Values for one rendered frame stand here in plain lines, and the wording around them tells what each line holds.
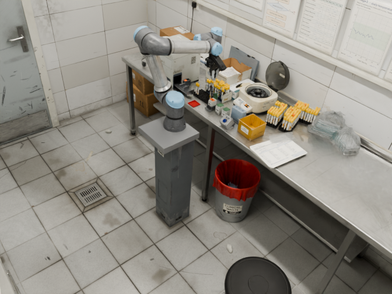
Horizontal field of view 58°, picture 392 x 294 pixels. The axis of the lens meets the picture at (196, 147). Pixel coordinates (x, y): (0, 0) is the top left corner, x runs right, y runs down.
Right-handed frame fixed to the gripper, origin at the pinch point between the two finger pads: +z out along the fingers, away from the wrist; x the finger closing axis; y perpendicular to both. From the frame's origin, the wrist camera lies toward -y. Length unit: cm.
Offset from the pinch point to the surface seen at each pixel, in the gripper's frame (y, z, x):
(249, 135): -42.7, 20.5, 3.7
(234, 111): -20.2, 17.1, -3.7
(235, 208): -44, 92, 5
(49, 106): 162, 86, 71
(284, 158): -70, 23, 0
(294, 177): -84, 24, 6
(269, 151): -60, 23, 2
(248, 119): -31.8, 17.4, -5.4
